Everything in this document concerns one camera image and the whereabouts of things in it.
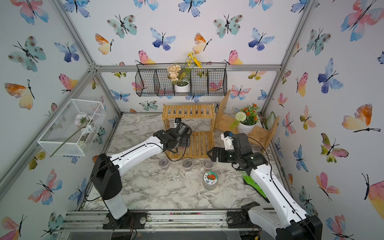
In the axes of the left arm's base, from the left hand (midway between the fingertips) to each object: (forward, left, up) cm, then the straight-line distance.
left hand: (184, 137), depth 86 cm
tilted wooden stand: (+18, -29, -10) cm, 35 cm away
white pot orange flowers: (+9, -37, +3) cm, 39 cm away
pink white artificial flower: (0, +48, +15) cm, 50 cm away
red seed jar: (-12, -14, -10) cm, 21 cm away
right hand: (-12, -17, +4) cm, 21 cm away
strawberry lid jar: (-22, -14, -8) cm, 27 cm away
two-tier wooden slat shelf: (+29, -10, -15) cm, 34 cm away
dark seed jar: (-11, -2, -11) cm, 16 cm away
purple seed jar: (-10, +12, -11) cm, 20 cm away
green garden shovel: (-20, -36, -16) cm, 44 cm away
